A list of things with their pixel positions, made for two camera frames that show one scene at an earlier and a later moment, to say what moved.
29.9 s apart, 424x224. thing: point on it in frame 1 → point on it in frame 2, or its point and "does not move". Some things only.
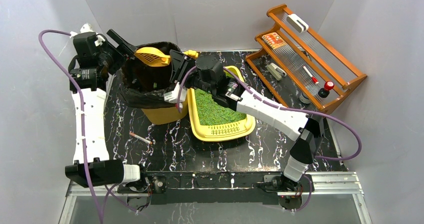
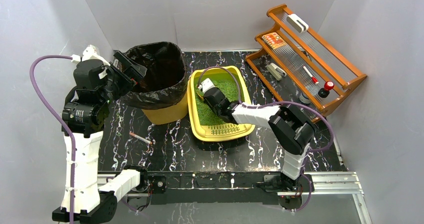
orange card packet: x=274 y=40 does not move
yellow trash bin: x=161 y=115 does not move
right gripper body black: x=180 y=71 → x=213 y=97
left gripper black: x=110 y=50 → x=127 y=73
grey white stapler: x=276 y=71 does not move
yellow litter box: x=233 y=129 does not move
